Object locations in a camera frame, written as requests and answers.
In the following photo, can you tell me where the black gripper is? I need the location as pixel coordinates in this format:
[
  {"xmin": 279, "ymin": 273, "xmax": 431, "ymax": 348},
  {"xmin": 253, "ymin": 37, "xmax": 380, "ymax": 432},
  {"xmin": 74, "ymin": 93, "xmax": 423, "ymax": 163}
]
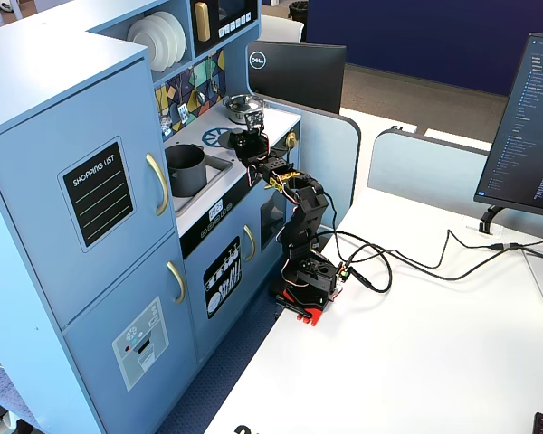
[{"xmin": 228, "ymin": 127, "xmax": 272, "ymax": 169}]

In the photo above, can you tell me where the red black robot base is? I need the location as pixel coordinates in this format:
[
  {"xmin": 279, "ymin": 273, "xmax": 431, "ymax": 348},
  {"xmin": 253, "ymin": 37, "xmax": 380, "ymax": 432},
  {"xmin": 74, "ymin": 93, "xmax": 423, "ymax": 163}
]
[{"xmin": 270, "ymin": 270, "xmax": 345, "ymax": 328}]

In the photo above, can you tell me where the shiny steel pot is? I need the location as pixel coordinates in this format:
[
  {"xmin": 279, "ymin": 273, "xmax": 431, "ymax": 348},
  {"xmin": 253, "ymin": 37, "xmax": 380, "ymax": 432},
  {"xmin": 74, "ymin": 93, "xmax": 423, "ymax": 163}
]
[{"xmin": 222, "ymin": 93, "xmax": 266, "ymax": 125}]

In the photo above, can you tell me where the hanging toy ladle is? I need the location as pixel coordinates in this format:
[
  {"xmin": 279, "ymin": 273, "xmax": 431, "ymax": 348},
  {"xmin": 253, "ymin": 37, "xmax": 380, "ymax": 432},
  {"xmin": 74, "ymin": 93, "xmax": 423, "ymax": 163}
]
[{"xmin": 191, "ymin": 67, "xmax": 207, "ymax": 106}]

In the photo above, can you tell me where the hanging toy spatula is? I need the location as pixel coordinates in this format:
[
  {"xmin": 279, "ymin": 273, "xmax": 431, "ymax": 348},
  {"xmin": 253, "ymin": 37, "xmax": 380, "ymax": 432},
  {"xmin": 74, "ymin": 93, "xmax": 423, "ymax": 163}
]
[{"xmin": 176, "ymin": 74, "xmax": 191, "ymax": 124}]

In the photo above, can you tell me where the gray cooking pot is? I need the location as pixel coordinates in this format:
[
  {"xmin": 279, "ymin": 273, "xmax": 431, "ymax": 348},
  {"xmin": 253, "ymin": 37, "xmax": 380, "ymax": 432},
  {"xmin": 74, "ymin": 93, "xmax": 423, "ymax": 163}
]
[{"xmin": 164, "ymin": 143, "xmax": 208, "ymax": 199}]

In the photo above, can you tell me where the hanging toy strainer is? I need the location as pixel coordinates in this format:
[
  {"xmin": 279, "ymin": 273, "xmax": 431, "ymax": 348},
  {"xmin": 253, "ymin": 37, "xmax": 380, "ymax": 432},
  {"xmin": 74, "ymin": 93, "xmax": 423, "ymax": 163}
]
[{"xmin": 159, "ymin": 90, "xmax": 174, "ymax": 137}]

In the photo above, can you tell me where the black Dell monitor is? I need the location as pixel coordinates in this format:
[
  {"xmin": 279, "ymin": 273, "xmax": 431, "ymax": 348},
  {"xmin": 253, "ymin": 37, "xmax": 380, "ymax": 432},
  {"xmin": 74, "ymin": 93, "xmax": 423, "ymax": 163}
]
[{"xmin": 245, "ymin": 40, "xmax": 348, "ymax": 115}]

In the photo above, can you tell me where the tall blue desk divider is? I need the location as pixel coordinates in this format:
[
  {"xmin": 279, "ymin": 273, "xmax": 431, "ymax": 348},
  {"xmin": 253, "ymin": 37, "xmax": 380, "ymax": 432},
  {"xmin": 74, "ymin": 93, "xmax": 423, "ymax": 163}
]
[{"xmin": 261, "ymin": 100, "xmax": 363, "ymax": 232}]

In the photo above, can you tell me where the white plate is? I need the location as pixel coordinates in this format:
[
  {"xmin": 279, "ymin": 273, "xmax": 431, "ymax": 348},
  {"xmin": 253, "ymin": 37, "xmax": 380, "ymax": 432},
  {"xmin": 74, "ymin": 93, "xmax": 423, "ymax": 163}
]
[
  {"xmin": 140, "ymin": 14, "xmax": 178, "ymax": 69},
  {"xmin": 156, "ymin": 10, "xmax": 188, "ymax": 63},
  {"xmin": 126, "ymin": 17, "xmax": 165, "ymax": 74}
]

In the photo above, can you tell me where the black trash bin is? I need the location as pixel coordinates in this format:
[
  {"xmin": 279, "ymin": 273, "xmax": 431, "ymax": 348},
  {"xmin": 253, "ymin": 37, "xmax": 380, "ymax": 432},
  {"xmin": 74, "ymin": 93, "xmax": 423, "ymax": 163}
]
[{"xmin": 288, "ymin": 0, "xmax": 310, "ymax": 29}]

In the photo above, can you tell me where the light blue toy kitchen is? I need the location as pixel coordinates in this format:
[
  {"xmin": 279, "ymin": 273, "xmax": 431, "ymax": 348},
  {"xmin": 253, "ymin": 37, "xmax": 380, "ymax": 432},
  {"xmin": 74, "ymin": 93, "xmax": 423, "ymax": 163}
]
[{"xmin": 0, "ymin": 0, "xmax": 302, "ymax": 434}]

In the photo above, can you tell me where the low blue desk divider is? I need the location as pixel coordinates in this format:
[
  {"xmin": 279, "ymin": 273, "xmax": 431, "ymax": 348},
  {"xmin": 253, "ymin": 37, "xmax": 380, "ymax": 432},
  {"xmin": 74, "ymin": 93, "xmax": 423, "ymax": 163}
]
[{"xmin": 367, "ymin": 127, "xmax": 493, "ymax": 196}]

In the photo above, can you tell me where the monitor showing code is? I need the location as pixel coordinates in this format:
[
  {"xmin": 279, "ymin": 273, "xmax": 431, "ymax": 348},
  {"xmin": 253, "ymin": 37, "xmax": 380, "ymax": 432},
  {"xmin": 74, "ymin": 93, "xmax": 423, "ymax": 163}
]
[{"xmin": 472, "ymin": 32, "xmax": 543, "ymax": 222}]

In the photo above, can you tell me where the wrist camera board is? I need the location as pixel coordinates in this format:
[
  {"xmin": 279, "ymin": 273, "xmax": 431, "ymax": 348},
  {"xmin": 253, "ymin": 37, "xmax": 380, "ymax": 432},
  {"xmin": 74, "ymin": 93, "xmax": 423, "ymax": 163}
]
[{"xmin": 243, "ymin": 109, "xmax": 267, "ymax": 133}]

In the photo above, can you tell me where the long gold fridge handle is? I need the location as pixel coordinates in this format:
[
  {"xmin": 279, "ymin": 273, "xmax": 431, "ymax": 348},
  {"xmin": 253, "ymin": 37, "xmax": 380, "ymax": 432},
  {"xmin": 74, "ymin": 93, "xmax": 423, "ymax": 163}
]
[{"xmin": 145, "ymin": 152, "xmax": 170, "ymax": 218}]

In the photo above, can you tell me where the gold dishwasher door handle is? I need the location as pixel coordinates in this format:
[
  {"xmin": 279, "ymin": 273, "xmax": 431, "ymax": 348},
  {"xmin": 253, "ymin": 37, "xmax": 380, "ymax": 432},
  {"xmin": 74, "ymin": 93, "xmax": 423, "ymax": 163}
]
[{"xmin": 243, "ymin": 223, "xmax": 257, "ymax": 263}]

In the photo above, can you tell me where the gold microwave handle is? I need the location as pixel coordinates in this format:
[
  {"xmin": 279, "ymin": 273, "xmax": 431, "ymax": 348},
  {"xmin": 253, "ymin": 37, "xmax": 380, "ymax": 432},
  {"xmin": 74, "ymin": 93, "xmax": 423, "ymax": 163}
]
[{"xmin": 194, "ymin": 1, "xmax": 211, "ymax": 43}]

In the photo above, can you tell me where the short gold freezer handle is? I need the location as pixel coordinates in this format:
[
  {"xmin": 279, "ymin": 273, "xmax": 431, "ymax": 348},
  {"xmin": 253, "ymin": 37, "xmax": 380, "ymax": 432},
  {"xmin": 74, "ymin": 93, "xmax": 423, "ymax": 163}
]
[{"xmin": 166, "ymin": 260, "xmax": 187, "ymax": 306}]

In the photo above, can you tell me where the looped black cable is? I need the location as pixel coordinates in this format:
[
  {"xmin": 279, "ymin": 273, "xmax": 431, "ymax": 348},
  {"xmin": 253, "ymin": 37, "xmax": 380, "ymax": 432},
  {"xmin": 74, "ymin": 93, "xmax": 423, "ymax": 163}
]
[{"xmin": 319, "ymin": 189, "xmax": 394, "ymax": 294}]

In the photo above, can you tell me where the long black cable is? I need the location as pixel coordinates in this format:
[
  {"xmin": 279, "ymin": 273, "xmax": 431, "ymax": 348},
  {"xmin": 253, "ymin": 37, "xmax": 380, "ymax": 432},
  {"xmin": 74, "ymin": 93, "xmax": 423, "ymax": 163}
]
[{"xmin": 350, "ymin": 228, "xmax": 543, "ymax": 282}]

